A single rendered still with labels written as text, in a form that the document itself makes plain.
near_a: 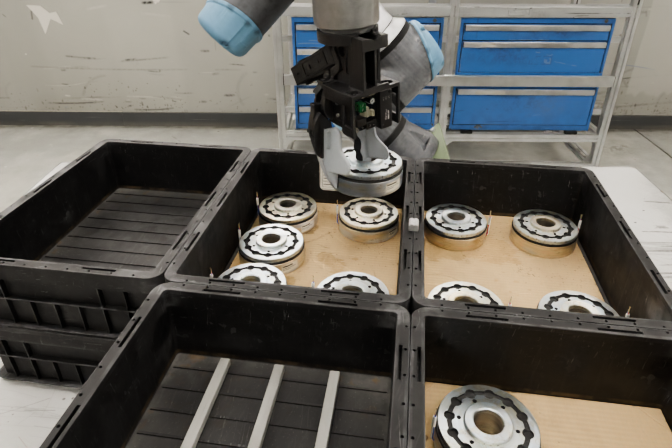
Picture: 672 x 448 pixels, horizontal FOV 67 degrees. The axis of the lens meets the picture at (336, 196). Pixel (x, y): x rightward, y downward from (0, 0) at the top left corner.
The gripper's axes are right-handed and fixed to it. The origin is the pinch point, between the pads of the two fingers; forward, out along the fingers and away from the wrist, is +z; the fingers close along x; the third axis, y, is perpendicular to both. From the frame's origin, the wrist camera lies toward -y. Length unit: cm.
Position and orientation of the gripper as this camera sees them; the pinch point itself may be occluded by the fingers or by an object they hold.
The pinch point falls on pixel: (346, 171)
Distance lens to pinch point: 70.8
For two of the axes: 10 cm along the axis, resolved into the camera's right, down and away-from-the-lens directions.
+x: 8.1, -3.5, 4.6
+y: 5.8, 4.0, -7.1
